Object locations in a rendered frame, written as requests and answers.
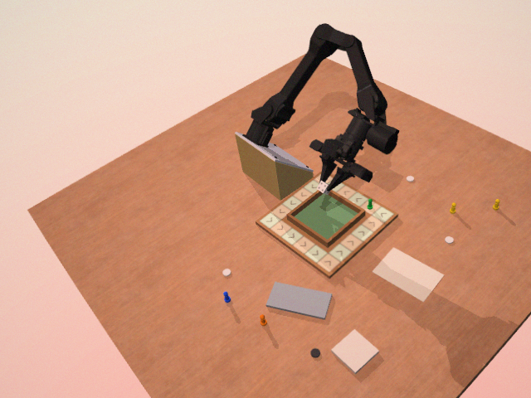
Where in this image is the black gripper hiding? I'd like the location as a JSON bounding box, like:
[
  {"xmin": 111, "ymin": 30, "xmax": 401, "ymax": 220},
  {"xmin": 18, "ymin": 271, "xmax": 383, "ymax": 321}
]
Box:
[{"xmin": 309, "ymin": 131, "xmax": 373, "ymax": 192}]

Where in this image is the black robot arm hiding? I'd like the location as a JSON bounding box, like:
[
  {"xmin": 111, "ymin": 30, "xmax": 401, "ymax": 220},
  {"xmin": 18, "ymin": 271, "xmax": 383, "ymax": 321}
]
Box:
[{"xmin": 242, "ymin": 23, "xmax": 399, "ymax": 161}]

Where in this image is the white die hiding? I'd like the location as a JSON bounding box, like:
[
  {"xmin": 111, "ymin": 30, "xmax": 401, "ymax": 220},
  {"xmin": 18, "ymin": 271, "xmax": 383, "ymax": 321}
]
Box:
[{"xmin": 316, "ymin": 181, "xmax": 329, "ymax": 195}]

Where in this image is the pale pink flat card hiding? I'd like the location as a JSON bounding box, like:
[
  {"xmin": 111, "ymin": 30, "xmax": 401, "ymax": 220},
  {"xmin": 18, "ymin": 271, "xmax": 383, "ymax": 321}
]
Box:
[{"xmin": 372, "ymin": 247, "xmax": 444, "ymax": 302}]

